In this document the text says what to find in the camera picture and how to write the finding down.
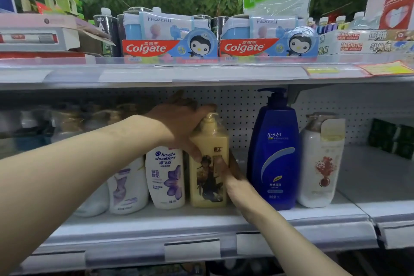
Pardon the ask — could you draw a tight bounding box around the white red-flower pump bottle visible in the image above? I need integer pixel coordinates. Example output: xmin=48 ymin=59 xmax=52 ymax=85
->
xmin=297 ymin=112 xmax=346 ymax=209

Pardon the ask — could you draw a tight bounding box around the person's left hand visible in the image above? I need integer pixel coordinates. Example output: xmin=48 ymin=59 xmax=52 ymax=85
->
xmin=145 ymin=90 xmax=217 ymax=163

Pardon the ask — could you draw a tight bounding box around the blue pump bottle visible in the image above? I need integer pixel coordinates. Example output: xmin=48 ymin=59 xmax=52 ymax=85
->
xmin=247 ymin=88 xmax=300 ymax=211

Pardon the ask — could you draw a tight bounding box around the yellow pump shampoo bottle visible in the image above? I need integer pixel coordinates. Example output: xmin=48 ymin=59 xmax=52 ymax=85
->
xmin=189 ymin=112 xmax=230 ymax=208

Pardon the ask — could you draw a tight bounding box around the red blue toothpaste box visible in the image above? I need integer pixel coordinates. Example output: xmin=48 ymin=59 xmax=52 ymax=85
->
xmin=220 ymin=26 xmax=319 ymax=58
xmin=122 ymin=28 xmax=219 ymax=58

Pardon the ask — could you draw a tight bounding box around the person's left forearm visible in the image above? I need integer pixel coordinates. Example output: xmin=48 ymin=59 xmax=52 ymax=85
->
xmin=0 ymin=113 xmax=173 ymax=276

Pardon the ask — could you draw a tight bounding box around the plain white bottle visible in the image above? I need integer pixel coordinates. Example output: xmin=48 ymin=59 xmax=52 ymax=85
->
xmin=74 ymin=182 xmax=110 ymax=218

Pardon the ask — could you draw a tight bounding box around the dark green box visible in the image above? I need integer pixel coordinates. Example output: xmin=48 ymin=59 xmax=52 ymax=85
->
xmin=392 ymin=124 xmax=414 ymax=160
xmin=368 ymin=118 xmax=399 ymax=154

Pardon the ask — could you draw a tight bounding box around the brown cardboard piece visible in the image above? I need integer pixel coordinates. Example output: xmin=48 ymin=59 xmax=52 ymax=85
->
xmin=77 ymin=28 xmax=116 ymax=57

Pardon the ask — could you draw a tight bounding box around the row of small white-capped bottles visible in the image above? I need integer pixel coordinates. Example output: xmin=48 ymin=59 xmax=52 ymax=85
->
xmin=307 ymin=11 xmax=380 ymax=35

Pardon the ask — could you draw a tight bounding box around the grey metal shelf board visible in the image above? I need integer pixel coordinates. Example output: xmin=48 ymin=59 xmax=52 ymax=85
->
xmin=336 ymin=144 xmax=414 ymax=250
xmin=0 ymin=54 xmax=414 ymax=93
xmin=12 ymin=156 xmax=380 ymax=276

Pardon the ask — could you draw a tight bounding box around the white magnetic game box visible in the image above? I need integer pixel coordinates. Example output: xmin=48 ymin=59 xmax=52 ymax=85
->
xmin=318 ymin=29 xmax=414 ymax=42
xmin=318 ymin=41 xmax=414 ymax=56

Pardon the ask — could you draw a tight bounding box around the row of gold-capped bottles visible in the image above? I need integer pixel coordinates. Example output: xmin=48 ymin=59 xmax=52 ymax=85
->
xmin=0 ymin=102 xmax=144 ymax=158

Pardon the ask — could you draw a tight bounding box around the black can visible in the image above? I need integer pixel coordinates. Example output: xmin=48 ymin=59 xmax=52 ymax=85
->
xmin=93 ymin=14 xmax=122 ymax=57
xmin=211 ymin=16 xmax=229 ymax=41

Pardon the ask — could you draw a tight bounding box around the person's right hand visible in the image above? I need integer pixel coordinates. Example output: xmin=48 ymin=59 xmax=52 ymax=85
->
xmin=213 ymin=152 xmax=271 ymax=223

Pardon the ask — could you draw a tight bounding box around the white box with red strip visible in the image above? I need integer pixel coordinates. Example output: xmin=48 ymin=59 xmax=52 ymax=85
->
xmin=0 ymin=27 xmax=81 ymax=53

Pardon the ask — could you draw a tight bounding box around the white purple-flower shampoo bottle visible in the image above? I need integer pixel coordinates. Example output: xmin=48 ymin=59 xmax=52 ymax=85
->
xmin=145 ymin=146 xmax=186 ymax=210

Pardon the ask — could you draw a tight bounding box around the person's right forearm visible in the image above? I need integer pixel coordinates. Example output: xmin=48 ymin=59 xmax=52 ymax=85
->
xmin=248 ymin=201 xmax=352 ymax=276

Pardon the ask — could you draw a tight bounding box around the light blue kids toothbrush set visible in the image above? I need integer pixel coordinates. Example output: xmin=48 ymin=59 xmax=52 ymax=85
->
xmin=123 ymin=11 xmax=212 ymax=41
xmin=221 ymin=15 xmax=308 ymax=39

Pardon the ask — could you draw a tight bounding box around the yellow price tag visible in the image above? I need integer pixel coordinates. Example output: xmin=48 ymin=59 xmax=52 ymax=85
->
xmin=358 ymin=60 xmax=414 ymax=76

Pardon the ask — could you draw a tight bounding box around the white lilac-print bottle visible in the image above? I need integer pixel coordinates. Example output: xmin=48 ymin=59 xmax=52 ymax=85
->
xmin=107 ymin=156 xmax=149 ymax=215

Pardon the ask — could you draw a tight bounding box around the white pegboard back panel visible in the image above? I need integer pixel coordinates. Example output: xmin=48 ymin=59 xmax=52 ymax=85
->
xmin=0 ymin=84 xmax=414 ymax=169

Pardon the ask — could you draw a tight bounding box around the pink flat box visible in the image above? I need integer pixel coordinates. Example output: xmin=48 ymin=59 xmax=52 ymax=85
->
xmin=0 ymin=13 xmax=111 ymax=39

